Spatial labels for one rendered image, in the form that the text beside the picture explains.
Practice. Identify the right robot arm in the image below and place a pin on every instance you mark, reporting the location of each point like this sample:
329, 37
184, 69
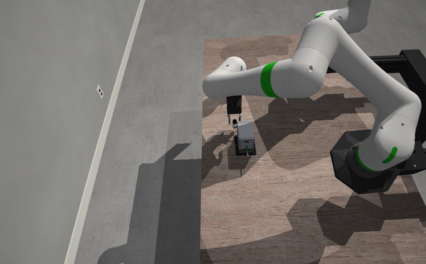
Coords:
353, 18

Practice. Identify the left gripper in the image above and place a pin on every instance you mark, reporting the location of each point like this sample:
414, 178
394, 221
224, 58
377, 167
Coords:
234, 106

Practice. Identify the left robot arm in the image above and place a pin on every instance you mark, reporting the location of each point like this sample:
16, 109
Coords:
325, 43

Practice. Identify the grey pencil sharpener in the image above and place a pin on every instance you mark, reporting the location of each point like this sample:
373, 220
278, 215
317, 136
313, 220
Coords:
244, 140

